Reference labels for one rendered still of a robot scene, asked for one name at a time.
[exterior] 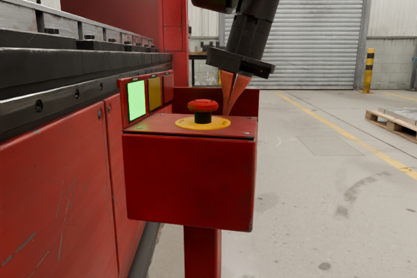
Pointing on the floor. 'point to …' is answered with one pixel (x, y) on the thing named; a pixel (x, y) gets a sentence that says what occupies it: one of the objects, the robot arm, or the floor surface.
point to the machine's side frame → (134, 8)
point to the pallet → (393, 125)
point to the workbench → (202, 59)
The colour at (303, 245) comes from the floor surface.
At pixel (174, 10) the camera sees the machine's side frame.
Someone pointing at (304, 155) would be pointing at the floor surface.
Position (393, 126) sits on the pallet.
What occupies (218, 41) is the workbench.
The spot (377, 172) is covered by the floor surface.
